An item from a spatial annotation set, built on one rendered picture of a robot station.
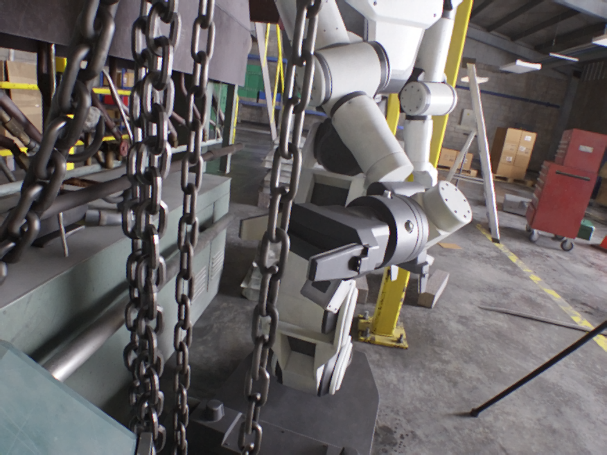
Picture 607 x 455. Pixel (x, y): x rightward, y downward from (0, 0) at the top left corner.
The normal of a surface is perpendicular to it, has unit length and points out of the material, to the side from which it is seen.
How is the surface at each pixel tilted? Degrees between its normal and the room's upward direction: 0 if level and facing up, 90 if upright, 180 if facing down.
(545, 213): 90
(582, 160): 91
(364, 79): 105
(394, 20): 141
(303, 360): 39
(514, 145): 90
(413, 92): 98
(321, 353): 109
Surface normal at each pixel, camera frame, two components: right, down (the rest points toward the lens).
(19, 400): 0.79, -0.61
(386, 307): -0.14, 0.30
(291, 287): -0.19, -0.23
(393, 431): 0.15, -0.94
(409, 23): 0.33, 0.93
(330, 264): 0.65, 0.33
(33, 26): 0.98, 0.18
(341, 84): 0.44, 0.56
